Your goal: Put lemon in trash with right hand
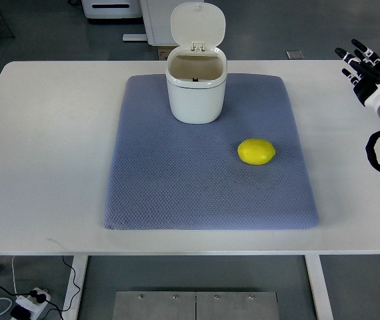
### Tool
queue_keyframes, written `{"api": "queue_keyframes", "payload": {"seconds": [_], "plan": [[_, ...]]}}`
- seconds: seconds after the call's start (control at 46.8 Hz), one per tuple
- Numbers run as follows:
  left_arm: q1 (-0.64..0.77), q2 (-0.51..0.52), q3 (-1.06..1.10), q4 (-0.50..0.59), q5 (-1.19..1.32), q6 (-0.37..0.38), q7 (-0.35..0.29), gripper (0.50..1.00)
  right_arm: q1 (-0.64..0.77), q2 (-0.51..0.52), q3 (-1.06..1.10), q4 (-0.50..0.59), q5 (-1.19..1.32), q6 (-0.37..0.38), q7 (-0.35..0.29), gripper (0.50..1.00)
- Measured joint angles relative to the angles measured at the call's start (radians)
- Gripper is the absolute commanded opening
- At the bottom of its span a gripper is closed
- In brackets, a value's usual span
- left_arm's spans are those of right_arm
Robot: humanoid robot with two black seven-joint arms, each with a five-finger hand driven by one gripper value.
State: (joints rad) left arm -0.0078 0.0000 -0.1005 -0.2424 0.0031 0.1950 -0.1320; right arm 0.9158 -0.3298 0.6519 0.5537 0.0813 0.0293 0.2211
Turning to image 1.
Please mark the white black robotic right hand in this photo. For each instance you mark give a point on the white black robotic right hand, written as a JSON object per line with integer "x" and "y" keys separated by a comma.
{"x": 364, "y": 74}

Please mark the yellow lemon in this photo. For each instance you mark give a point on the yellow lemon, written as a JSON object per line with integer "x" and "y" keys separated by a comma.
{"x": 256, "y": 151}

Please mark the white trash bin open lid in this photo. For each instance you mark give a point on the white trash bin open lid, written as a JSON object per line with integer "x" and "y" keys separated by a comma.
{"x": 196, "y": 70}

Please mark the grey floor socket cover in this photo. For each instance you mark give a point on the grey floor socket cover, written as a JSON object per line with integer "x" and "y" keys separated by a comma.
{"x": 295, "y": 55}

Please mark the blue textured mat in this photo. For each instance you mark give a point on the blue textured mat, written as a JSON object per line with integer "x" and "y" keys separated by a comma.
{"x": 166, "y": 174}

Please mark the white right table leg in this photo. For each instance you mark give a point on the white right table leg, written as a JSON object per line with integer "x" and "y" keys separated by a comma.
{"x": 318, "y": 287}

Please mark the white table leg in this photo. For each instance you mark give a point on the white table leg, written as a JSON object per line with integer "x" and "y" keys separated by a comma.
{"x": 318, "y": 287}
{"x": 75, "y": 287}

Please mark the cardboard box behind table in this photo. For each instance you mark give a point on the cardboard box behind table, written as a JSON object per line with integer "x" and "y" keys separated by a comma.
{"x": 163, "y": 53}

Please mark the white cabinet in background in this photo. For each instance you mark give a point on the white cabinet in background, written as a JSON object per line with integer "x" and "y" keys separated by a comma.
{"x": 157, "y": 22}

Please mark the white appliance with slot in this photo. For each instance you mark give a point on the white appliance with slot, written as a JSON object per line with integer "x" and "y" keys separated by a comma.
{"x": 111, "y": 9}

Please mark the grey metal floor plate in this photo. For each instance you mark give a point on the grey metal floor plate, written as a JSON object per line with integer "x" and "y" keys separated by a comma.
{"x": 195, "y": 305}

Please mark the white left table leg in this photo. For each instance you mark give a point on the white left table leg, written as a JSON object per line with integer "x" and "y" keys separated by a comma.
{"x": 75, "y": 287}

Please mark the white power strip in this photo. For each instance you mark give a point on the white power strip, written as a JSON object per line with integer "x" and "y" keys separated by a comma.
{"x": 31, "y": 305}

